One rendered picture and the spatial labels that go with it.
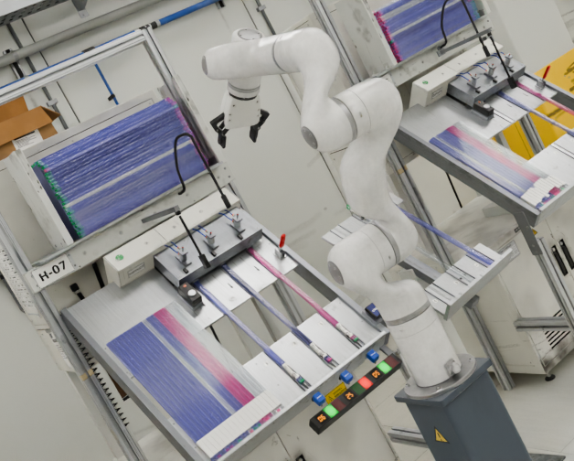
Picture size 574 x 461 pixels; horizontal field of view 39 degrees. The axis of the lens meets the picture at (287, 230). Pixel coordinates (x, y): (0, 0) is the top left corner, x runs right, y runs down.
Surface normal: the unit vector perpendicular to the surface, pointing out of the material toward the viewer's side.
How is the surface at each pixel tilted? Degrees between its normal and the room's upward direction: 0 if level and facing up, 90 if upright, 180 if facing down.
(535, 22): 90
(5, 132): 75
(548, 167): 44
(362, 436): 90
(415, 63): 90
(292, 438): 90
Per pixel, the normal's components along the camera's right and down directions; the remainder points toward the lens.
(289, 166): 0.49, -0.11
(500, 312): -0.74, 0.47
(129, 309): 0.04, -0.69
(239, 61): -0.30, 0.26
